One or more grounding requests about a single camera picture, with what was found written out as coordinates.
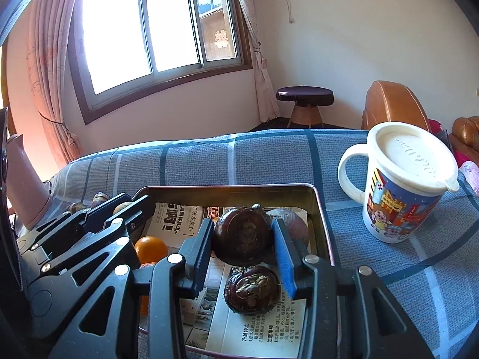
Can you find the cream plastic mug lid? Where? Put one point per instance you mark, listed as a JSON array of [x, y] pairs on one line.
[[411, 157]]

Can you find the red paper window decal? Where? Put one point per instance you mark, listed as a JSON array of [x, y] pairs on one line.
[[221, 39]]

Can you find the pink electric kettle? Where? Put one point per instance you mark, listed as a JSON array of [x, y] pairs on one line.
[[28, 187]]

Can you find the wicker stool purple cushion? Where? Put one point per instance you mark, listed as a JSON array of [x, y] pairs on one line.
[[305, 95]]

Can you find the white cartoon print mug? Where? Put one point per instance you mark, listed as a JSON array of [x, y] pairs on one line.
[[393, 217]]

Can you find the curtain tassel tieback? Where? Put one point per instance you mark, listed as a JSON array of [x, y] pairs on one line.
[[67, 131]]

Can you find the brown leather armchair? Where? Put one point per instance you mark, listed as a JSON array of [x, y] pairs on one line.
[[393, 104]]

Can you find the pink floral pillow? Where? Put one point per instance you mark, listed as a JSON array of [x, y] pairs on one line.
[[470, 175]]

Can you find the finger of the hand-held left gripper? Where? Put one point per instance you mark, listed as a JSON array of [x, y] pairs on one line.
[[136, 211], [101, 208]]

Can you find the rectangular metal tin tray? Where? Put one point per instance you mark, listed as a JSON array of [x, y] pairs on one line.
[[318, 209]]

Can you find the printed paper sheet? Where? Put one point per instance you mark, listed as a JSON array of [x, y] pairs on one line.
[[254, 336]]

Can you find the pale narrow curtain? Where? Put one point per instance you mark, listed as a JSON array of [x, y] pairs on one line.
[[258, 63]]

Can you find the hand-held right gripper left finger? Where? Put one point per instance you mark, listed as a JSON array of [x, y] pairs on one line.
[[200, 256]]

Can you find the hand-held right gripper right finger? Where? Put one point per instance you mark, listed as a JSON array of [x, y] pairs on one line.
[[286, 260]]

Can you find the brown framed sliding window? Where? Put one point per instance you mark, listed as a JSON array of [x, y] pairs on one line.
[[123, 33]]

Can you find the pink patterned curtain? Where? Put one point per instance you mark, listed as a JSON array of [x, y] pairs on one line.
[[52, 45]]

